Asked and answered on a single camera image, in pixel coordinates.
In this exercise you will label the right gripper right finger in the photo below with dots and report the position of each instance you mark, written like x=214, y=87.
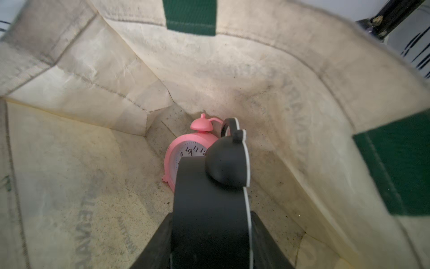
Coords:
x=267, y=253

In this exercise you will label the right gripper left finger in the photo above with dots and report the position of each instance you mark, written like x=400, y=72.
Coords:
x=156, y=254

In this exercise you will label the black purple face clock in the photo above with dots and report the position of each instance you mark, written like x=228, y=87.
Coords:
x=211, y=219

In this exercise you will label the pink twin bell clock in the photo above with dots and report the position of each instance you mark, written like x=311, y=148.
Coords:
x=189, y=145

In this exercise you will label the cream canvas tote bag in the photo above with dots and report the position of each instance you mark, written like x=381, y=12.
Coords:
x=94, y=92

